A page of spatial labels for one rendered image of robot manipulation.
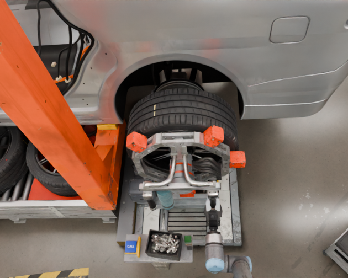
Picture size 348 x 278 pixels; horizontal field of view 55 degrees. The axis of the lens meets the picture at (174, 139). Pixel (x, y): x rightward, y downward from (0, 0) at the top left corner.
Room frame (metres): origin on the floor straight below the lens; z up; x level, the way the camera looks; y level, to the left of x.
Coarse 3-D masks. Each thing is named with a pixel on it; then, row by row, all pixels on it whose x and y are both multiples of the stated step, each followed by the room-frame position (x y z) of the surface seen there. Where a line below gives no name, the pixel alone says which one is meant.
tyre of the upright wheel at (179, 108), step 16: (160, 96) 1.17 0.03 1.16; (176, 96) 1.14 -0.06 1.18; (192, 96) 1.12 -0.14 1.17; (208, 96) 1.13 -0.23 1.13; (144, 112) 1.12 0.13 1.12; (160, 112) 1.06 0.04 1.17; (176, 112) 1.03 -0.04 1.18; (192, 112) 1.02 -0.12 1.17; (208, 112) 1.02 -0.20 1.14; (224, 112) 1.06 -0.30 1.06; (128, 128) 1.13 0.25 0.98; (144, 128) 1.01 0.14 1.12; (160, 128) 0.99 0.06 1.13; (176, 128) 0.97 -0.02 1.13; (192, 128) 0.96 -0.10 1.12; (224, 128) 0.95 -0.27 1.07
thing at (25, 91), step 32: (0, 0) 0.97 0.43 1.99; (0, 32) 0.88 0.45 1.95; (0, 64) 0.84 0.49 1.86; (32, 64) 0.93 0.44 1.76; (0, 96) 0.86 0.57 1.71; (32, 96) 0.84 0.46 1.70; (32, 128) 0.85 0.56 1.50; (64, 128) 0.88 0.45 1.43; (64, 160) 0.85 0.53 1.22; (96, 160) 0.94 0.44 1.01; (96, 192) 0.84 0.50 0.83
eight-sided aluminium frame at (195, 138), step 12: (180, 132) 0.94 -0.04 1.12; (192, 132) 0.93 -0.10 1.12; (156, 144) 0.91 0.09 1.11; (168, 144) 0.90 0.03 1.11; (180, 144) 0.89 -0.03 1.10; (192, 144) 0.87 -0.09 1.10; (132, 156) 0.95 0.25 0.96; (144, 156) 0.93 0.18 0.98; (228, 156) 0.84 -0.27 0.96; (144, 168) 0.97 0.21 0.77; (228, 168) 0.84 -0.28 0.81; (156, 180) 0.92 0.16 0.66; (204, 180) 0.87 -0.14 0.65
